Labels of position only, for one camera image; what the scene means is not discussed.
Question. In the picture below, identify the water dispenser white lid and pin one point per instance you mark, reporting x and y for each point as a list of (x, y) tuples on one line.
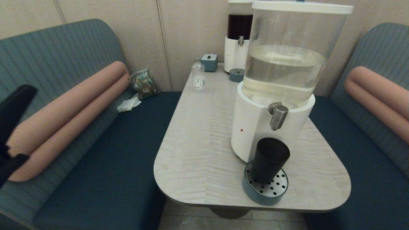
[(300, 7)]

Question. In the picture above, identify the green snack bag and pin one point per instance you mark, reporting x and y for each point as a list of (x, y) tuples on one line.
[(143, 84)]

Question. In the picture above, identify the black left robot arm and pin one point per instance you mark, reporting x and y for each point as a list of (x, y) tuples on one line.
[(12, 108)]

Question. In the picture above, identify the clear water dispenser white base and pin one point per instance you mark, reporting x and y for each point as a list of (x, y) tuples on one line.
[(255, 127)]

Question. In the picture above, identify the teal upholstered bench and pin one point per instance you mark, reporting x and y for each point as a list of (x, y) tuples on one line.
[(111, 159), (367, 175)]

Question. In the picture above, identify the water dispenser metal tap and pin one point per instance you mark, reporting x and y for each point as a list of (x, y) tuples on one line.
[(278, 116)]

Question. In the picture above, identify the round perforated metal drip tray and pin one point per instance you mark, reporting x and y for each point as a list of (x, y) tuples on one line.
[(274, 193), (236, 76)]

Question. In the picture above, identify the black plastic cup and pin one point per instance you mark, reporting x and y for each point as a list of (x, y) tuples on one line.
[(270, 159)]

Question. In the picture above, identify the table pedestal base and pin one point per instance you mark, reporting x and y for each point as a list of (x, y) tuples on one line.
[(229, 213)]

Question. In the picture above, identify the dark drink dispenser tap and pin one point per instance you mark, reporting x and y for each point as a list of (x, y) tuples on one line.
[(241, 41)]

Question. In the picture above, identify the crumpled white tissue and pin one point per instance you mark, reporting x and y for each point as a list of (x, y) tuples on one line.
[(127, 104)]

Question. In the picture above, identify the dark drink dispenser white lid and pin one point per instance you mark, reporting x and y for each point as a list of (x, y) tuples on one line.
[(238, 1)]

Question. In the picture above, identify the blue tissue box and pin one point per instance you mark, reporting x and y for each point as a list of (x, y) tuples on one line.
[(209, 63)]

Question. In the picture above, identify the clear plastic water bottle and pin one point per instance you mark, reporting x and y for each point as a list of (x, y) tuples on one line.
[(197, 79)]

